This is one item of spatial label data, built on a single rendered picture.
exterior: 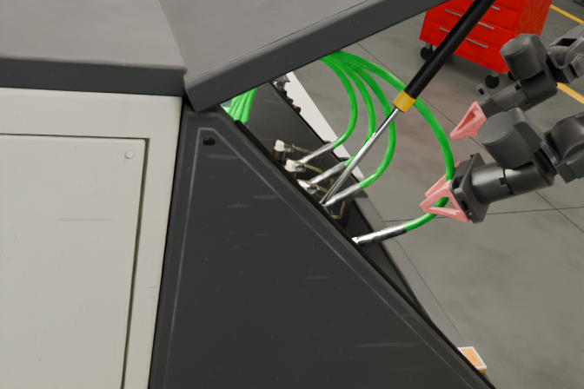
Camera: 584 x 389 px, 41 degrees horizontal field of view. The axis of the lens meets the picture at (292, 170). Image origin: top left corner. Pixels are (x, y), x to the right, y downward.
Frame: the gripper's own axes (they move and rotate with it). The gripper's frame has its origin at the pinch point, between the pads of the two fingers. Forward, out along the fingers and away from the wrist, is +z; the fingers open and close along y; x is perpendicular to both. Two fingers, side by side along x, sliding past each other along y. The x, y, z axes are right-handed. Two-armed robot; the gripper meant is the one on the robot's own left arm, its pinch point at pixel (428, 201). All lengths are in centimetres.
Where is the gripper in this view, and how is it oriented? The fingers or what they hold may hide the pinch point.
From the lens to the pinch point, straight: 123.5
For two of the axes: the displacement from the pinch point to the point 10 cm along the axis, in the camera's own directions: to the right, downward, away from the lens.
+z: -7.3, 2.7, 6.3
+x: 5.4, 7.9, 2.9
